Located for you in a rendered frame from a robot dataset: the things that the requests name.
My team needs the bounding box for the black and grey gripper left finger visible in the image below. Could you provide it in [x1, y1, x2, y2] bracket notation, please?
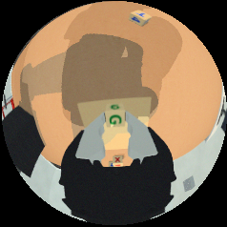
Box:
[59, 112, 106, 186]

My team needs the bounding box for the tan flat mat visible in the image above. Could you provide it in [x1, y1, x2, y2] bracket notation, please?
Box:
[77, 97, 152, 150]

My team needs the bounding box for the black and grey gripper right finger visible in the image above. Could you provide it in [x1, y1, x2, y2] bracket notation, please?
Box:
[125, 111, 176, 182]

